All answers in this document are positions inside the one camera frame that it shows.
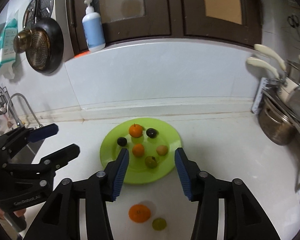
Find dark wooden window frame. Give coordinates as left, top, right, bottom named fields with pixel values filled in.
left=65, top=0, right=263, bottom=57

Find medium orange tangerine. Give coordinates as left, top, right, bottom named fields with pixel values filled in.
left=129, top=123, right=143, bottom=138

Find green paper towel package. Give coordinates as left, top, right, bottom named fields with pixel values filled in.
left=0, top=17, right=19, bottom=77

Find small brass saucepan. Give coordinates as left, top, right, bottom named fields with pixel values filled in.
left=14, top=29, right=37, bottom=54

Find black frying pan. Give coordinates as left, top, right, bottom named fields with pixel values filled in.
left=25, top=17, right=65, bottom=75

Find green plate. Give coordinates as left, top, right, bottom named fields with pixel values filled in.
left=100, top=118, right=183, bottom=185

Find large orange tangerine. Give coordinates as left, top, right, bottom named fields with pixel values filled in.
left=129, top=204, right=151, bottom=223

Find blue pump bottle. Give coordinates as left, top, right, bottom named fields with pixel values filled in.
left=82, top=0, right=106, bottom=53

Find thin gooseneck faucet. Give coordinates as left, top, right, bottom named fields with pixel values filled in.
left=7, top=93, right=44, bottom=128

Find white handled knife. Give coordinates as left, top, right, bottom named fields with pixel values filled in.
left=246, top=57, right=281, bottom=79
left=254, top=44, right=287, bottom=71

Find small green tangerine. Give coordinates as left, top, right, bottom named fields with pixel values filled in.
left=145, top=156, right=157, bottom=169

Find stainless steel pot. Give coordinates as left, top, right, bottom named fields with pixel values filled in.
left=258, top=97, right=298, bottom=146

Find black scissors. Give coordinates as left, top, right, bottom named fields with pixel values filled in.
left=287, top=14, right=300, bottom=41

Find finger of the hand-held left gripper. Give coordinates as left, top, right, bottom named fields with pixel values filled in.
left=2, top=144, right=80, bottom=174
left=0, top=123, right=59, bottom=163

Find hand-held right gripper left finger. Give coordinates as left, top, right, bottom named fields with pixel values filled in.
left=22, top=148, right=130, bottom=240

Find small orange tangerine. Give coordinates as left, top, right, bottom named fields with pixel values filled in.
left=132, top=144, right=145, bottom=157

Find black wire basket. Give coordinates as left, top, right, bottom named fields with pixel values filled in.
left=0, top=86, right=10, bottom=116

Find metal ladle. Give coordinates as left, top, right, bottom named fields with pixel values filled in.
left=287, top=79, right=300, bottom=121

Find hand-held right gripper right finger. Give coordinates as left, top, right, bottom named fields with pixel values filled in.
left=174, top=147, right=278, bottom=240

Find person's left hand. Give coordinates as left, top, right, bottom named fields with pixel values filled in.
left=0, top=204, right=26, bottom=220

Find yellow-green tangerine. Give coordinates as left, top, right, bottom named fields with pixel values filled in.
left=152, top=218, right=167, bottom=231

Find round metal steamer rack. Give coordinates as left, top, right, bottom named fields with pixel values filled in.
left=22, top=0, right=54, bottom=30

